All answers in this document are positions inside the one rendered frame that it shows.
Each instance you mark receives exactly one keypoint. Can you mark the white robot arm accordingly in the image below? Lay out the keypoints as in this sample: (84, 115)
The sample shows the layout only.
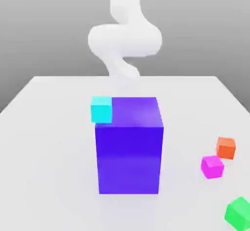
(125, 38)

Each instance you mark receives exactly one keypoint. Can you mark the small cyan cube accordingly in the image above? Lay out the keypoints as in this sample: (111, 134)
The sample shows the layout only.
(101, 111)

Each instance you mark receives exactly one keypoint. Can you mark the small magenta cube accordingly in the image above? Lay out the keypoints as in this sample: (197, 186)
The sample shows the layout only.
(212, 167)

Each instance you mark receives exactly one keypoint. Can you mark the small orange cube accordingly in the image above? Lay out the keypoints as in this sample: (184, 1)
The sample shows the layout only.
(226, 149)

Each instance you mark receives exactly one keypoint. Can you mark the small green cube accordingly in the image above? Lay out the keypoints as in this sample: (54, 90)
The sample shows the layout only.
(239, 214)

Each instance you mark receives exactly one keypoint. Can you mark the large purple box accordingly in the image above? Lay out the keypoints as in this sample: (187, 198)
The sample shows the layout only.
(129, 157)

